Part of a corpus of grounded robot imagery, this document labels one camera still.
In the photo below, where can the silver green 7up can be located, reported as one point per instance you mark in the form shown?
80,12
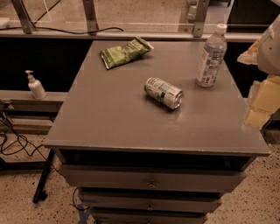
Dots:
164,92

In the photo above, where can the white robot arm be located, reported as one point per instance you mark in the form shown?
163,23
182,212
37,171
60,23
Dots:
264,93

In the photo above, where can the grey drawer cabinet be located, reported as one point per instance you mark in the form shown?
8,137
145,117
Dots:
107,119

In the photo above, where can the green chip bag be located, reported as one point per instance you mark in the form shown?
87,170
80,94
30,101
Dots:
123,54

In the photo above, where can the top grey drawer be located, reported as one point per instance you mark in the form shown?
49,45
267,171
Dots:
143,178

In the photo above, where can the grey drawer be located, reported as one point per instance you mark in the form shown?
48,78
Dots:
147,218
143,178
150,202

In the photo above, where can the clear plastic water bottle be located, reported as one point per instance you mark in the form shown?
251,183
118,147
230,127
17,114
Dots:
212,55

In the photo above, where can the middle grey drawer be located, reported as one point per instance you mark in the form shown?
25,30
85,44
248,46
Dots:
150,202

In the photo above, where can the white pump soap dispenser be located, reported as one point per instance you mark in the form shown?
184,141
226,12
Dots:
35,86

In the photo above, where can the black floor stand leg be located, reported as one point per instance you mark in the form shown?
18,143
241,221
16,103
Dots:
40,193

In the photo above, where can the bottom grey drawer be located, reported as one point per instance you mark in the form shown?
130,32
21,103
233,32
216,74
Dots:
147,218

